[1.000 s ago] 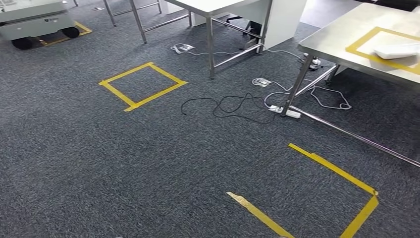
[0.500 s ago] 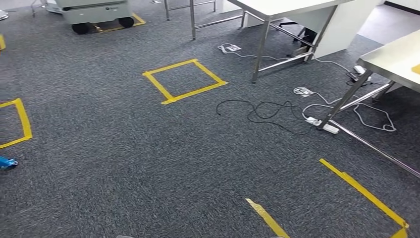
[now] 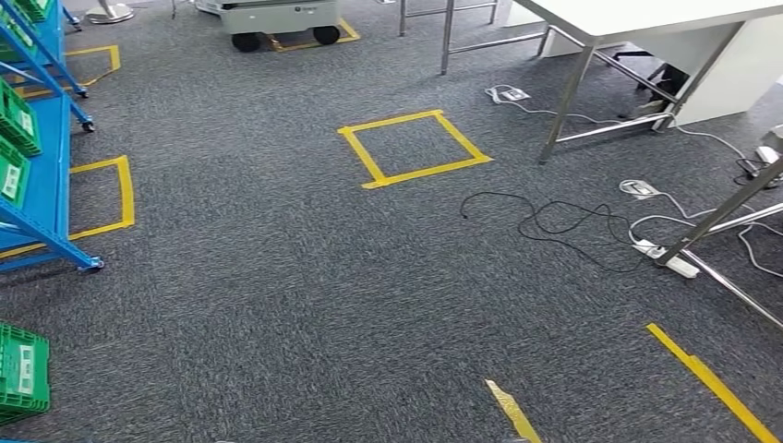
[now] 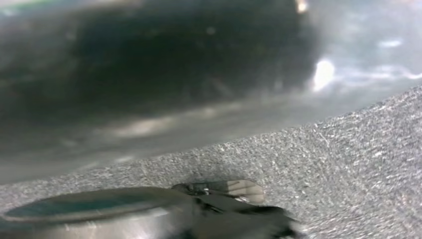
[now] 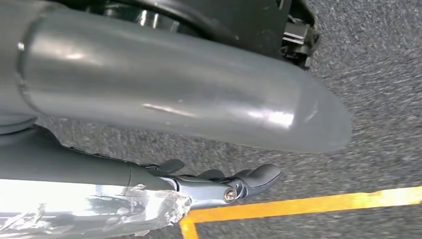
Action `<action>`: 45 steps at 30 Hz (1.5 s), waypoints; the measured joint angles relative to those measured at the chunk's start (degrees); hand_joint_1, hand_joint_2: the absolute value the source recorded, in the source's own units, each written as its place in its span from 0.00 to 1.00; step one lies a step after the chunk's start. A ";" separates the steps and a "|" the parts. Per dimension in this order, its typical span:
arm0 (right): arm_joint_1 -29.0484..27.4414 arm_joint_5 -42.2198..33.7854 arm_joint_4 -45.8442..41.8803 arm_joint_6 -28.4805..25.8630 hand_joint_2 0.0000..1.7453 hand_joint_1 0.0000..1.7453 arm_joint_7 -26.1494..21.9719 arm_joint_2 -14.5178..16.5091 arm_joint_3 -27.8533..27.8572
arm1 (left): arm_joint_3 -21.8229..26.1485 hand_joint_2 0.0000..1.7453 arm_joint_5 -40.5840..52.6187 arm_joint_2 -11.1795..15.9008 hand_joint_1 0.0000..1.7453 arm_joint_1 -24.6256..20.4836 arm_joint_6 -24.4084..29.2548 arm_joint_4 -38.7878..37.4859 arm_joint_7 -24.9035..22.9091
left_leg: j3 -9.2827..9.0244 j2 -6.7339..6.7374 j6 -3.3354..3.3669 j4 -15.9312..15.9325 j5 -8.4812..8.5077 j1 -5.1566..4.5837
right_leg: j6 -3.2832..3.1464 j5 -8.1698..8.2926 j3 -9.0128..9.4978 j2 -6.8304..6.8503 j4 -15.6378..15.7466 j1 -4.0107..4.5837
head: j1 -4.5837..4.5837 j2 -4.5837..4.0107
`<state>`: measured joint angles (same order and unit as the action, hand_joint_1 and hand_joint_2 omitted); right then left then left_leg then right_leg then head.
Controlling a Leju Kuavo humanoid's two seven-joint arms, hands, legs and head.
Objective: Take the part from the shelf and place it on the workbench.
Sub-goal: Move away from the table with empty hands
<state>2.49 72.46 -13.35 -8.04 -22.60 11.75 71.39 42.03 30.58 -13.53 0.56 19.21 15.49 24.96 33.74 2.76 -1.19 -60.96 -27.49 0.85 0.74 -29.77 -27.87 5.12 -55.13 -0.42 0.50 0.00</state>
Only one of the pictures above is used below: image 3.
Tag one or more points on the blue metal shelf rack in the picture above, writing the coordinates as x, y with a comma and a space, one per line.
52, 183
52, 30

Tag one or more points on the yellow floor tape square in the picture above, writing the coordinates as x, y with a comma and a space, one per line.
373, 174

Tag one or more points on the grey floor outlet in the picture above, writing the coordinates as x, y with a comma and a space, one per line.
639, 189
514, 94

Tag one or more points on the white wheeled robot cart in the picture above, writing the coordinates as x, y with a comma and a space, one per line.
275, 15

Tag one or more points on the white power strip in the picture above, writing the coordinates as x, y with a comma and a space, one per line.
667, 260

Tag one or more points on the white desk with steel legs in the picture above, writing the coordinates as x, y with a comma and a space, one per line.
642, 12

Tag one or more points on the chrome stanchion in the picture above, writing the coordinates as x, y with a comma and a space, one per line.
110, 13

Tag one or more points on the yellow floor tape strip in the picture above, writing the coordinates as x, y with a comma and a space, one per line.
709, 379

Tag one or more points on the white power adapter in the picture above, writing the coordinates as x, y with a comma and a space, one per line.
766, 154

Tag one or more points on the green plastic crate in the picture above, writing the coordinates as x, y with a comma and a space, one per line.
37, 7
27, 403
18, 116
12, 174
15, 33

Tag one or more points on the steel table frame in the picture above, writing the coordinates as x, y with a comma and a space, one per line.
448, 30

